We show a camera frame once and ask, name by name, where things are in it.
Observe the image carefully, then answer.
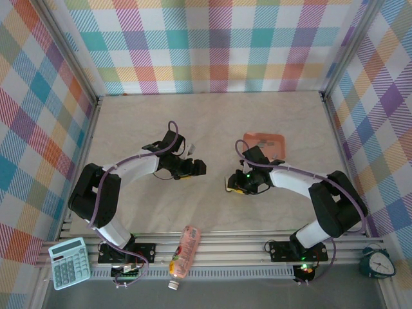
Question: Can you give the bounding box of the pink plastic tray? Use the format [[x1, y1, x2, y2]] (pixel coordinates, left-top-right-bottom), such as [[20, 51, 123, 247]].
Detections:
[[243, 131, 287, 160]]

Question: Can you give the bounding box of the black controller board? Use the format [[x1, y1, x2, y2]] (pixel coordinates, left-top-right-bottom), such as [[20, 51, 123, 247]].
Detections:
[[293, 262, 318, 279], [110, 262, 145, 278]]

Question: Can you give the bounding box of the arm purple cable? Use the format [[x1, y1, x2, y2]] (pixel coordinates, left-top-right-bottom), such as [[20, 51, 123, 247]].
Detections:
[[234, 139, 370, 286], [89, 120, 181, 289]]

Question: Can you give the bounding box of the slotted grey cable duct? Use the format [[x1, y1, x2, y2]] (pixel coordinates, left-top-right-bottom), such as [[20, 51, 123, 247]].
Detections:
[[89, 268, 296, 280]]

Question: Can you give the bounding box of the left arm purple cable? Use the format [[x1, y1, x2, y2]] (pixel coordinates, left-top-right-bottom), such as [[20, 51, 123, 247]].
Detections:
[[89, 120, 181, 289]]

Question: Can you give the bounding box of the aluminium mounting rail beam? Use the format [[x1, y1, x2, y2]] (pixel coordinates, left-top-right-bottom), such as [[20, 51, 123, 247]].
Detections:
[[37, 229, 386, 268]]

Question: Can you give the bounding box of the teal calculator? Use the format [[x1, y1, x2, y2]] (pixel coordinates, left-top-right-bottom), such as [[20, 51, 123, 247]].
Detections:
[[48, 237, 92, 291]]

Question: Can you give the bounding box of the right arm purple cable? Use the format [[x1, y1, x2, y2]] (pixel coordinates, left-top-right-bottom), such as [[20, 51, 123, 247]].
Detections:
[[234, 139, 370, 286]]

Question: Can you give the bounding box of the aluminium frame post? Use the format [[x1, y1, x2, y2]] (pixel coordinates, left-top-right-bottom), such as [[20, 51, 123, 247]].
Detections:
[[320, 0, 386, 97], [33, 0, 100, 104]]

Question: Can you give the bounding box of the teal alarm clock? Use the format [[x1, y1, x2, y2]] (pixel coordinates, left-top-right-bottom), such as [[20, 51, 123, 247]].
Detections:
[[359, 244, 397, 278]]

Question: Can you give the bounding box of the aluminium table side rail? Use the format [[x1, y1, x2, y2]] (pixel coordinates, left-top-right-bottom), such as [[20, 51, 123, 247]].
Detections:
[[56, 95, 104, 241], [318, 91, 374, 238]]

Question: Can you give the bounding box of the pink drink bottle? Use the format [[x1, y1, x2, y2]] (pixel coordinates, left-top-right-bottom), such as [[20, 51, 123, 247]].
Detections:
[[167, 225, 203, 291]]

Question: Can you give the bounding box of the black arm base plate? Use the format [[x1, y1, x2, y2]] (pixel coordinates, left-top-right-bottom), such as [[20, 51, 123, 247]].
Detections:
[[97, 241, 158, 264], [268, 240, 330, 263]]

